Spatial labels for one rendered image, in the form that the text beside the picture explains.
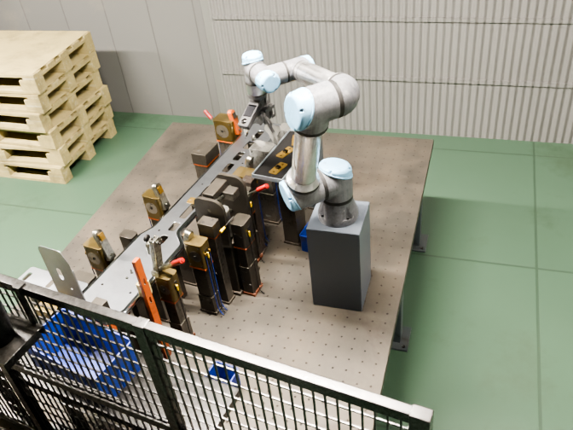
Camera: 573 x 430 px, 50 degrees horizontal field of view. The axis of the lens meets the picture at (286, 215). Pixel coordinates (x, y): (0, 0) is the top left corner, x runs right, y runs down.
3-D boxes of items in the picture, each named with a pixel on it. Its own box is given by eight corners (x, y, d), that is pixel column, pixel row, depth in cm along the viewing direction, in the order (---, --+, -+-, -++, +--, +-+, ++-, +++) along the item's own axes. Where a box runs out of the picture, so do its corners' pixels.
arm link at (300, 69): (375, 73, 176) (303, 46, 217) (342, 84, 173) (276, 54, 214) (379, 111, 182) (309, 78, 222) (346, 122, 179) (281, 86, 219)
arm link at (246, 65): (245, 60, 211) (237, 52, 217) (250, 89, 217) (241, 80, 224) (266, 55, 213) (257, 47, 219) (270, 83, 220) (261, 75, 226)
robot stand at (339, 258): (371, 277, 256) (369, 201, 232) (361, 311, 242) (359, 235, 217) (325, 270, 262) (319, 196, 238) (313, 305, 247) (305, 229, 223)
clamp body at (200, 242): (208, 300, 255) (191, 232, 233) (230, 307, 251) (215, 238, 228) (199, 311, 251) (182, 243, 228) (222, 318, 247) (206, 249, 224)
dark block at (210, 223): (221, 293, 258) (203, 215, 232) (235, 297, 255) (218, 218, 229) (215, 300, 254) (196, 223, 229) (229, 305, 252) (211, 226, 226)
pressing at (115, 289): (249, 120, 315) (249, 118, 314) (288, 126, 306) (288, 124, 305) (72, 305, 220) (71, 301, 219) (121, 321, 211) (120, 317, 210)
